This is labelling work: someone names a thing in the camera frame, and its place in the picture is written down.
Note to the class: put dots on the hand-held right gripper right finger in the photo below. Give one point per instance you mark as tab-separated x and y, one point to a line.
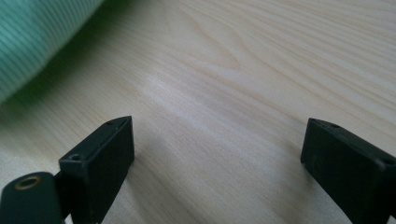
348	174

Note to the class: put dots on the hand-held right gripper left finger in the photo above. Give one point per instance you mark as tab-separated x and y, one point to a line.
99	168

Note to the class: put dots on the mint green baby garment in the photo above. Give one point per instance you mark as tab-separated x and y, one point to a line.
28	40

